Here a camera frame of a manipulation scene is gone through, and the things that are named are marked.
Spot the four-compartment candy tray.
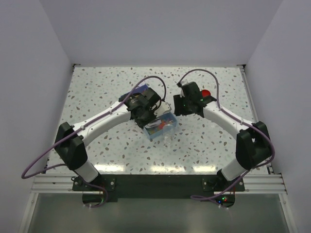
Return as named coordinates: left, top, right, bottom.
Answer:
left=120, top=83, right=178, bottom=140

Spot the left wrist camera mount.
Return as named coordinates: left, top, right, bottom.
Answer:
left=154, top=101, right=171, bottom=117

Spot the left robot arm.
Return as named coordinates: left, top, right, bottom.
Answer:
left=54, top=88, right=170, bottom=190

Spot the metal candy scoop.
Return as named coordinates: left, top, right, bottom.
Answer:
left=145, top=120, right=168, bottom=130

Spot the star candies pile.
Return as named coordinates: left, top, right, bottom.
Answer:
left=145, top=118, right=174, bottom=135

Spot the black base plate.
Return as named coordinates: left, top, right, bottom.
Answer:
left=71, top=174, right=245, bottom=204

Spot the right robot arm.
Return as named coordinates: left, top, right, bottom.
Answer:
left=173, top=82, right=274, bottom=191

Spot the aluminium frame rail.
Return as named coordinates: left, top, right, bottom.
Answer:
left=33, top=67, right=285, bottom=204

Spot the red jar lid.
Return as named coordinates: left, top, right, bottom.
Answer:
left=201, top=89, right=211, bottom=98

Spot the clear plastic jar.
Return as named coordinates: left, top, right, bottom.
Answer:
left=163, top=125, right=175, bottom=147

